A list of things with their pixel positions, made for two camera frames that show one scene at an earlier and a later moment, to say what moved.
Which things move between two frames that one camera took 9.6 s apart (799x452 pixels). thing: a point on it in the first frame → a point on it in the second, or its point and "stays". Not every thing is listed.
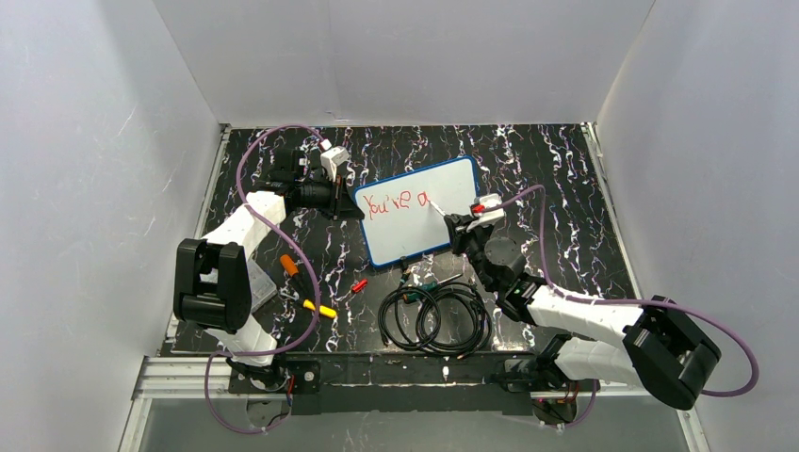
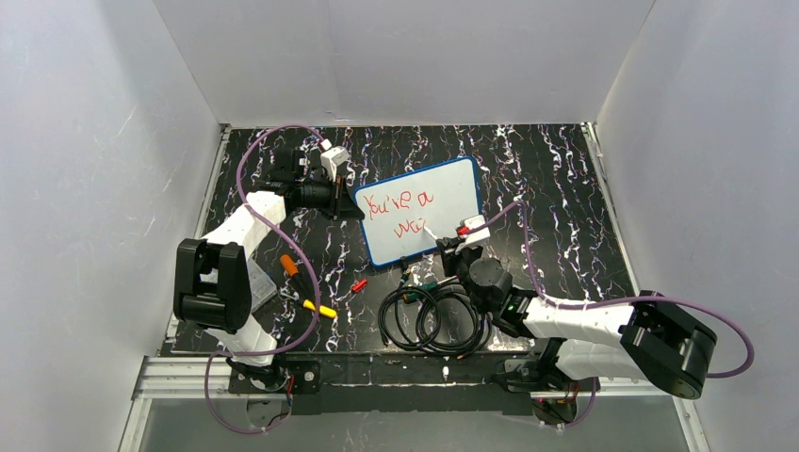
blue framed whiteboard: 404,215 stays
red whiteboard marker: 359,285 stays
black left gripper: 338,199 stays
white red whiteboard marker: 437,207 → 431,233
